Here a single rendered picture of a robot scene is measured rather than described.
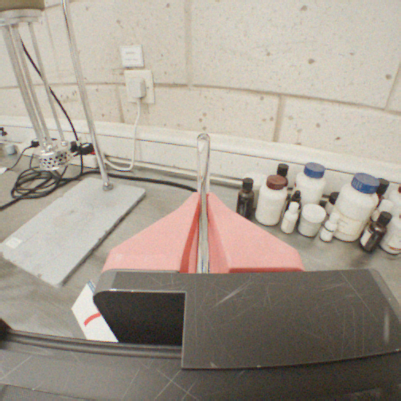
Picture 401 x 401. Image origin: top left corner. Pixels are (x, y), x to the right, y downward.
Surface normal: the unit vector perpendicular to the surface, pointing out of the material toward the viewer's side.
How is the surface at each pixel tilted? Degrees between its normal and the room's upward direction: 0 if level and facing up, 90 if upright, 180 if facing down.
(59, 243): 0
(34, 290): 0
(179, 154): 90
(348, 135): 90
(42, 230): 0
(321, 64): 90
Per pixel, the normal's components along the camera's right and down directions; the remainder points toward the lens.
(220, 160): -0.34, 0.57
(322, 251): 0.00, -0.79
